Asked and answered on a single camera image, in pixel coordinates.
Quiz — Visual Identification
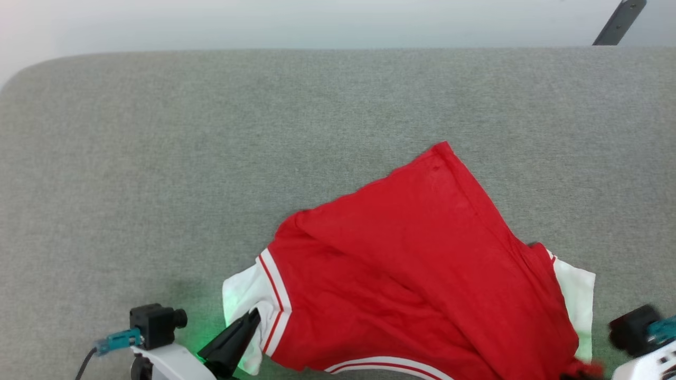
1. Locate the black left camera cable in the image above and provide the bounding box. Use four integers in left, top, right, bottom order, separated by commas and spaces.
74, 347, 101, 380

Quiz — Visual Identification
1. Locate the teal right cable connector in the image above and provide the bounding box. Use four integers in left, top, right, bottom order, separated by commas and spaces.
647, 316, 676, 346

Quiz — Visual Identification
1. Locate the teal left cable connector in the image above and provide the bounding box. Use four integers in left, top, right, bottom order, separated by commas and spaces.
94, 327, 144, 355

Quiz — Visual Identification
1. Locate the red garment with white stripes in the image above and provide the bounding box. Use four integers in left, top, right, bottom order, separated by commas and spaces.
222, 140, 605, 380

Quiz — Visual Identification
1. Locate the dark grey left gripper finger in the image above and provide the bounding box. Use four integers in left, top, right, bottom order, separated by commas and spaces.
197, 308, 262, 379

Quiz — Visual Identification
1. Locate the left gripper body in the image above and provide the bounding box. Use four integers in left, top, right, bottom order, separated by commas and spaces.
129, 343, 218, 380

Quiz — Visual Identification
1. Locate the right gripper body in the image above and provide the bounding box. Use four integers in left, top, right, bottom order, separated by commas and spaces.
612, 340, 676, 380

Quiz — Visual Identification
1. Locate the teal cable connector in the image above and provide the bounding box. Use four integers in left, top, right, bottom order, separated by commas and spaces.
647, 316, 676, 346
94, 327, 144, 355

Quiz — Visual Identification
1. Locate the grey metal partition post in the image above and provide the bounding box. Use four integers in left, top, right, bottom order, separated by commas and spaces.
591, 0, 648, 46

